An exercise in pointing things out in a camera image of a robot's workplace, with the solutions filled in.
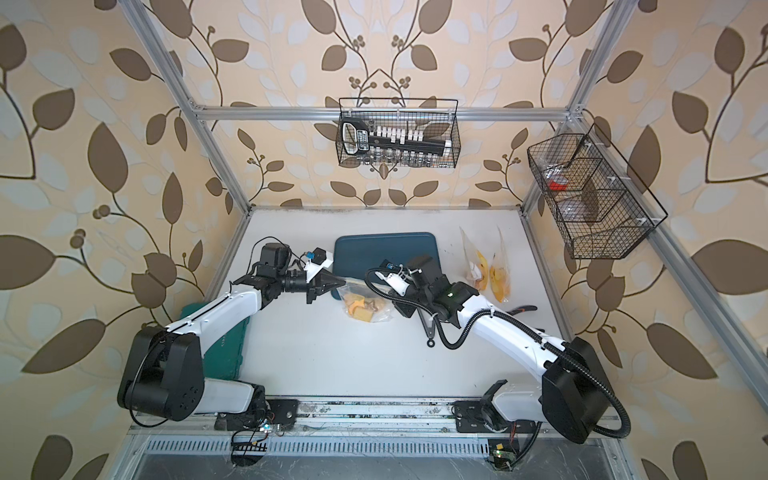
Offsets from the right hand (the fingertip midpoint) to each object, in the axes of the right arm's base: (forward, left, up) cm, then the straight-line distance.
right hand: (393, 290), depth 82 cm
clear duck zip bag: (+7, -33, -4) cm, 34 cm away
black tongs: (-3, -10, -15) cm, 18 cm away
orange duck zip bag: (+14, -28, -9) cm, 33 cm away
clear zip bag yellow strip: (+3, +10, -12) cm, 16 cm away
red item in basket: (+21, -47, +17) cm, 54 cm away
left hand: (+3, +15, +3) cm, 16 cm away
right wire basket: (+10, -53, +19) cm, 57 cm away
